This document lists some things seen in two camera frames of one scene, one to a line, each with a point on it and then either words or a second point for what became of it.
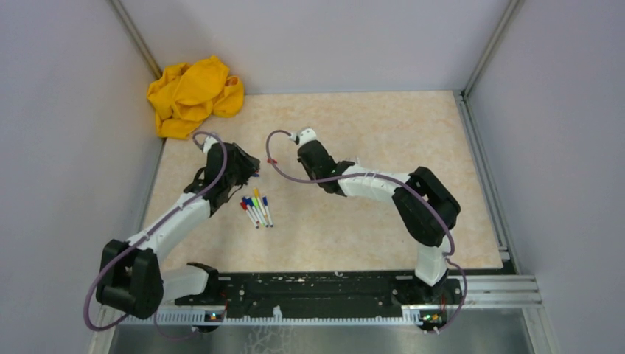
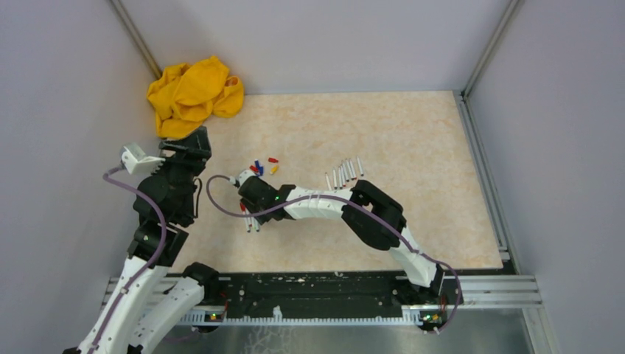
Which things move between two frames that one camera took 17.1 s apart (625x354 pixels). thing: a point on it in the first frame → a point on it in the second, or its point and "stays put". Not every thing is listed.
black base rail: x=397 y=290 stays put
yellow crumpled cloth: x=182 y=96 stays put
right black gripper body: x=311 y=173 → x=252 y=209
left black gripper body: x=245 y=167 → x=181 y=171
